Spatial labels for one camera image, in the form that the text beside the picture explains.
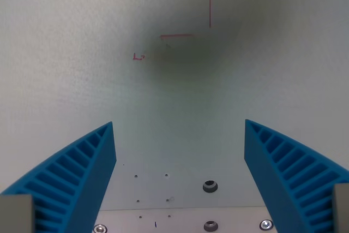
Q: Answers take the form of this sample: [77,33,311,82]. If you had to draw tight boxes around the black threaded insert bolt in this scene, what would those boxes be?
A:
[202,180,219,194]
[203,220,219,233]

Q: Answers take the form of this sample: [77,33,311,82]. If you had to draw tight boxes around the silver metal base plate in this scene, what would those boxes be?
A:
[93,205,276,233]

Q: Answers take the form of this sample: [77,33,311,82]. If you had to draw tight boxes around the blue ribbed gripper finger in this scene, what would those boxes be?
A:
[244,119,349,233]
[0,121,117,233]

